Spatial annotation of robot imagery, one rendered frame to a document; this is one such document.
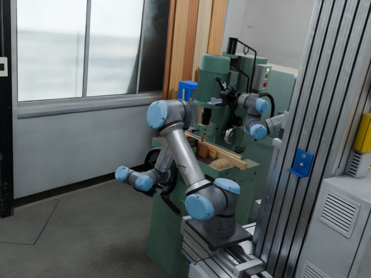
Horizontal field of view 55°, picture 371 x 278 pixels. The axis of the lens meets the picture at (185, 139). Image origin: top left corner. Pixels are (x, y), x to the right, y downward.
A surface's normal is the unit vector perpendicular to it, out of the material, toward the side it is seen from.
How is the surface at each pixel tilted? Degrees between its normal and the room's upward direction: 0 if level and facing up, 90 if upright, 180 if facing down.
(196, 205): 95
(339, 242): 90
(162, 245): 90
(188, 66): 87
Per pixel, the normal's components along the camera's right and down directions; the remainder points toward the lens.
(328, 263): -0.83, 0.07
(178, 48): 0.74, 0.26
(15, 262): 0.14, -0.94
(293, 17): -0.66, 0.15
